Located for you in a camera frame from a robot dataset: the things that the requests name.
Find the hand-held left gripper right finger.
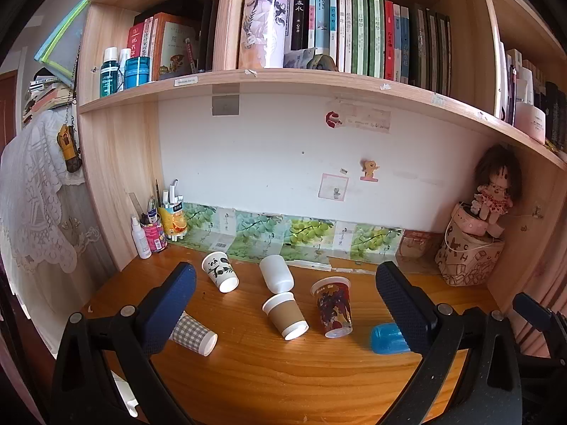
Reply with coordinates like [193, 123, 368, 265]
[376, 261, 526, 425]

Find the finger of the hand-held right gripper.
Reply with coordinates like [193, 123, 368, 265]
[512, 292, 567, 359]

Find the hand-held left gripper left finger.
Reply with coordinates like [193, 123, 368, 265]
[51, 262, 197, 425]

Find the blue plastic cup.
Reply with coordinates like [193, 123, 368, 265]
[370, 322, 412, 355]

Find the grey checkered paper cup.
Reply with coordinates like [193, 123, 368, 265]
[169, 311, 218, 357]

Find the panda print paper cup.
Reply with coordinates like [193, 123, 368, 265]
[202, 251, 240, 293]

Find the red cartoon print cup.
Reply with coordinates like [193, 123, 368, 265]
[310, 276, 354, 338]

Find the orange print pen cup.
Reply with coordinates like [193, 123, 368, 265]
[158, 179, 189, 242]

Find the plain white paper cup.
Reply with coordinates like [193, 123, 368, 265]
[259, 255, 294, 294]

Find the brown kraft paper cup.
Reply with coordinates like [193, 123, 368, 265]
[262, 291, 310, 341]

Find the pink cardboard box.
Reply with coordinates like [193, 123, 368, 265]
[395, 229, 448, 272]

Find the white spray bottle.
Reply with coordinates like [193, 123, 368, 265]
[130, 217, 153, 260]

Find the red pen holder can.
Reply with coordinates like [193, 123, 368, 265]
[139, 180, 168, 253]

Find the beige printed fabric bag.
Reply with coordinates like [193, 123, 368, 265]
[434, 219, 506, 287]

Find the white paper sheet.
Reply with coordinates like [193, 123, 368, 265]
[110, 369, 141, 418]

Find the clear plastic ruler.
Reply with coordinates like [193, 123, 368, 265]
[128, 192, 148, 223]

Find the pink round box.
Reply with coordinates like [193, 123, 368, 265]
[456, 204, 490, 237]

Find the row of green tissue boxes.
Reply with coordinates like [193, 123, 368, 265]
[176, 202, 405, 272]

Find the brown hair rag doll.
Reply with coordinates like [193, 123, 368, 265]
[471, 144, 524, 236]

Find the wooden bookshelf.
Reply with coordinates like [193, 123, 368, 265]
[75, 0, 567, 319]

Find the pink square sticker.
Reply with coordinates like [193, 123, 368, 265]
[318, 172, 350, 203]

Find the orange pony sticker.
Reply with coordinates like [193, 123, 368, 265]
[360, 158, 382, 182]

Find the white lace cloth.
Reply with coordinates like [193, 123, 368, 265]
[0, 108, 103, 276]

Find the taped paper strip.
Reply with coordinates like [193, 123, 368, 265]
[341, 113, 392, 134]

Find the grey tape patch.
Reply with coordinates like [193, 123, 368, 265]
[212, 94, 240, 117]

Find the blue jar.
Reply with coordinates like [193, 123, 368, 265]
[124, 56, 152, 90]

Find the large teal bottle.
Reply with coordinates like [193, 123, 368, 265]
[100, 47, 120, 98]

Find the small white cap bottle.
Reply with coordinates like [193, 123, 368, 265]
[117, 48, 133, 92]

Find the messy stack of books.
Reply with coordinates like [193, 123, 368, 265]
[22, 77, 76, 125]

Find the orange cover book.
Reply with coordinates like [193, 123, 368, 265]
[150, 12, 200, 82]

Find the red book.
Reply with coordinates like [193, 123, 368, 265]
[128, 22, 148, 60]

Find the crumpled patterned paper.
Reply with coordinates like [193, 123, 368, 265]
[283, 48, 338, 72]

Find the black binder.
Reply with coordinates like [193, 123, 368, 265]
[197, 0, 219, 73]

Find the long row of books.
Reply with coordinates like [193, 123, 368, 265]
[283, 0, 453, 97]

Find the green edged folder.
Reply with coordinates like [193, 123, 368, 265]
[34, 0, 92, 89]

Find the floral print cylinder tube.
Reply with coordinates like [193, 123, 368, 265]
[238, 0, 291, 70]

